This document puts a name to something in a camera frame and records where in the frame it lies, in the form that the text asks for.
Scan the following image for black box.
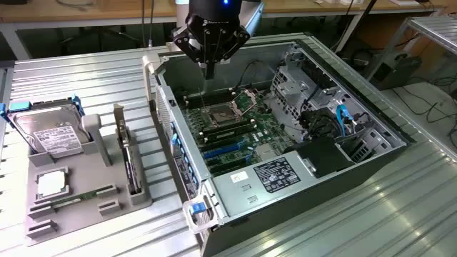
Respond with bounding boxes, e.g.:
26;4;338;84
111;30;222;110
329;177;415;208
370;52;422;91

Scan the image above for black curved wire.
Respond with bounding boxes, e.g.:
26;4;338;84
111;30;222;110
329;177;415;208
237;59;273;87

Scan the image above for black wire bundle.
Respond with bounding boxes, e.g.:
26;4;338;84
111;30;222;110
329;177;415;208
298;109;339;140

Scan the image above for black RAM slot pair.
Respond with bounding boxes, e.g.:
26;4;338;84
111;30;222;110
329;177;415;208
182;89;237;110

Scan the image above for hanging cable with plug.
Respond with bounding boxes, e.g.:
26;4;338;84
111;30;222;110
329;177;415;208
141;0;155;48

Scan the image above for CPU socket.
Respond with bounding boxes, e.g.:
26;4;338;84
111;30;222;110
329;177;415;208
202;105;233;127

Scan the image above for green RAM stick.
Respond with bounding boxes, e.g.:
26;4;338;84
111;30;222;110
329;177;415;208
34;187;111;213

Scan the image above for installed RAM stick with label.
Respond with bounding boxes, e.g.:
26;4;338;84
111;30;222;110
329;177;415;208
205;127;249;142

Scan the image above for GPU card with metal bracket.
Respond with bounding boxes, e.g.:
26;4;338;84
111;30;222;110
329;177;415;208
111;103;139;195

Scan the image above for thin metal locking lever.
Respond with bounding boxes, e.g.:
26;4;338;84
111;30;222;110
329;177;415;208
198;83;207;111

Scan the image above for metal socket cover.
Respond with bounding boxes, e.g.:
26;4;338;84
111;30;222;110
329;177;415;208
230;89;259;114

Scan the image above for black expansion slot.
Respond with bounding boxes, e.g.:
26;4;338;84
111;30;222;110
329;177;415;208
209;160;258;175

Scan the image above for hard disk with white label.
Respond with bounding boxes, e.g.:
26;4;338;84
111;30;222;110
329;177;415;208
6;105;90;158

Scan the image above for grey parts rack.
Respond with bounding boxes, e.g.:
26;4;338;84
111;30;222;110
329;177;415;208
22;113;153;247

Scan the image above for blue disk carrier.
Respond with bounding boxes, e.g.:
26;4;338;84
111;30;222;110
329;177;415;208
0;93;86;122

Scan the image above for black fan shroud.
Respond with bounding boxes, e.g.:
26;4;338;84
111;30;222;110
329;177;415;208
283;135;354;179

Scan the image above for black floor cable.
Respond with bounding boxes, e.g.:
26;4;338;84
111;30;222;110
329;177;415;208
391;77;457;140

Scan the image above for metal disk bay cage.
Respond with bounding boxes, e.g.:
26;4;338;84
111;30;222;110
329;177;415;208
269;65;343;135

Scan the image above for silver chipset heatsink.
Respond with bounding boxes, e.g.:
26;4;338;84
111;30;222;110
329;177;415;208
254;145;283;159

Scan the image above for silver CPU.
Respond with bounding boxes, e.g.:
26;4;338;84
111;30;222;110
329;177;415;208
35;171;67;196

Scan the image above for grey power supply unit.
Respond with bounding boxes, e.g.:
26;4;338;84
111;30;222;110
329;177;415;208
211;150;319;218

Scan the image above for wooden desk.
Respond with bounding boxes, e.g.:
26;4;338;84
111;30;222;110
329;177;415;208
0;0;444;24

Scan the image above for black headphones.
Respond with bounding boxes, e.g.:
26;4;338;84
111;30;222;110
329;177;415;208
350;49;373;66

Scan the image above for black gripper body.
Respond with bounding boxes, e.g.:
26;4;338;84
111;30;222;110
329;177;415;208
183;0;247;65

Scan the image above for blue expansion slot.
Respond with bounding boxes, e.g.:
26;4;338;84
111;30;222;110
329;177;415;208
201;142;241;160

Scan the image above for grey corner clamp with blue latch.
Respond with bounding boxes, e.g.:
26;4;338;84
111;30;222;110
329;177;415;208
181;194;217;234

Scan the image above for green motherboard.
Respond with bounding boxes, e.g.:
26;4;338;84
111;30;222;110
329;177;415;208
179;87;289;178

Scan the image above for blue data wire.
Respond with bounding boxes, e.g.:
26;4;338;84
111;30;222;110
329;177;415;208
334;103;358;138

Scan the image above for black open PC case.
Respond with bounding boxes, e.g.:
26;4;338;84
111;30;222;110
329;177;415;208
153;31;418;257

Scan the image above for aluminium frame table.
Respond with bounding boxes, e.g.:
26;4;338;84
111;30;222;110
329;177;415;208
366;16;457;81

